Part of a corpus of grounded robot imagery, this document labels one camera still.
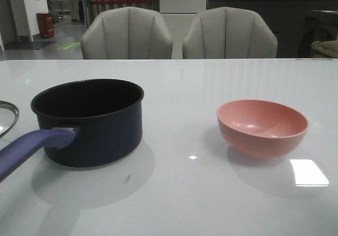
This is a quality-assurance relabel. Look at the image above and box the pink plastic bowl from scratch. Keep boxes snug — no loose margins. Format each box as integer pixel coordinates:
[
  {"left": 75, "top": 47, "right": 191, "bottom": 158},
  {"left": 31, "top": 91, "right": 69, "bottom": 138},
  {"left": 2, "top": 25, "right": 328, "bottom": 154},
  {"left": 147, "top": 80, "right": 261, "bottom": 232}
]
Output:
[{"left": 217, "top": 99, "right": 309, "bottom": 158}]

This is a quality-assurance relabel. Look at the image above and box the glass lid blue knob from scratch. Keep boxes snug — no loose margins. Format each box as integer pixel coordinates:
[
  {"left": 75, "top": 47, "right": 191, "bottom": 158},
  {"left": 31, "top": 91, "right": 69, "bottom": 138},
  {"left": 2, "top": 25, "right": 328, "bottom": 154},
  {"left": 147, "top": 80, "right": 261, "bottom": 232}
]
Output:
[{"left": 1, "top": 100, "right": 20, "bottom": 138}]

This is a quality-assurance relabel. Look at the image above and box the left grey upholstered chair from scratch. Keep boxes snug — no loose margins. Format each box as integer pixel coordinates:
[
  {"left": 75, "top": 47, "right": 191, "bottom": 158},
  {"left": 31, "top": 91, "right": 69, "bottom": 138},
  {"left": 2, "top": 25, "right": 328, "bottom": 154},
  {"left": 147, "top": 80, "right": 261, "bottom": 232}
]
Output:
[{"left": 81, "top": 7, "right": 173, "bottom": 60}]

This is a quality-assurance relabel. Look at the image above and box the grey upholstered chair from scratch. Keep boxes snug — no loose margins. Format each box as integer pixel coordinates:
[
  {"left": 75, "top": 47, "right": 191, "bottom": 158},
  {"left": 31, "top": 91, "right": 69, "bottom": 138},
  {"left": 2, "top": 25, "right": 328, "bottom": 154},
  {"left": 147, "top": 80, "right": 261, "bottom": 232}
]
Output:
[
  {"left": 81, "top": 7, "right": 173, "bottom": 60},
  {"left": 182, "top": 7, "right": 278, "bottom": 59}
]

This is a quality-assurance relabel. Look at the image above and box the right grey upholstered chair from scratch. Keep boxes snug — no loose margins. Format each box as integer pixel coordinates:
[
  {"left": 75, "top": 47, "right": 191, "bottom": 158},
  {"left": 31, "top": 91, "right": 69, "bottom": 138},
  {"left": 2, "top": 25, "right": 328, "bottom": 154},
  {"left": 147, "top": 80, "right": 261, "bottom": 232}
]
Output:
[{"left": 182, "top": 7, "right": 278, "bottom": 59}]

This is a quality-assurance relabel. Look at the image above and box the white refrigerator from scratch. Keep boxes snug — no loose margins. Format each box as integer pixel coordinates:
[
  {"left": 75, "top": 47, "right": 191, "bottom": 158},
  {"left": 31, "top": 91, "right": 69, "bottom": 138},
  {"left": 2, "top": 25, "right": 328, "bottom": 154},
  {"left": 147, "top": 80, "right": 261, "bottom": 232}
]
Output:
[{"left": 159, "top": 0, "right": 206, "bottom": 59}]

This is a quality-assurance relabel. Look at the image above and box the red barrier belt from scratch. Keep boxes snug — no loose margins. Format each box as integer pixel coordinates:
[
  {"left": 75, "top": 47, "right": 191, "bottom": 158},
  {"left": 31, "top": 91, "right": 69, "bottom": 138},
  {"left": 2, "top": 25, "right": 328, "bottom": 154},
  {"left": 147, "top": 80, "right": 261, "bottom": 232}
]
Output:
[{"left": 89, "top": 0, "right": 153, "bottom": 5}]

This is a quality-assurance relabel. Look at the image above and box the red bin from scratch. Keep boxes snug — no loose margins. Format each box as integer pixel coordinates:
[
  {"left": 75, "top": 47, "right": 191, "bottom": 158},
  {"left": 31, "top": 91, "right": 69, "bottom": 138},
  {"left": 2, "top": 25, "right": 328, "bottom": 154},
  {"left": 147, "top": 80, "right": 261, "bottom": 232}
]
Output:
[{"left": 36, "top": 12, "right": 55, "bottom": 39}]

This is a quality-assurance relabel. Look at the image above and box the dark kitchen counter cabinet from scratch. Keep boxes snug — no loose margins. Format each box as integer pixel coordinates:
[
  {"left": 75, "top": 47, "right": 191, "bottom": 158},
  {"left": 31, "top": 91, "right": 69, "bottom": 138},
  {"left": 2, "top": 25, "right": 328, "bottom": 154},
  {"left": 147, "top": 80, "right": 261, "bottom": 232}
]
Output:
[{"left": 206, "top": 0, "right": 337, "bottom": 58}]

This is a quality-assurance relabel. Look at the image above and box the beige cushion seat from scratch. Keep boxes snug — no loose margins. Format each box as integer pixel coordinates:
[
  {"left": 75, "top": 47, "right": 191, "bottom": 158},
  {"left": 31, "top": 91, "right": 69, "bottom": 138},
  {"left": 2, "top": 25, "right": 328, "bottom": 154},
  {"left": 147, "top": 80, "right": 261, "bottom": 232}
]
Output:
[{"left": 311, "top": 40, "right": 338, "bottom": 59}]

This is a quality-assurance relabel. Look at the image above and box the dark blue saucepan purple handle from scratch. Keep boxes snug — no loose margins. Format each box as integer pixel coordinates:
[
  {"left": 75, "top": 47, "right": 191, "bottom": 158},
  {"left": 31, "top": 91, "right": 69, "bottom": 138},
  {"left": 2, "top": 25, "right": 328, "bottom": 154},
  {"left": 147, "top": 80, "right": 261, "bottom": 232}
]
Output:
[{"left": 1, "top": 79, "right": 144, "bottom": 180}]

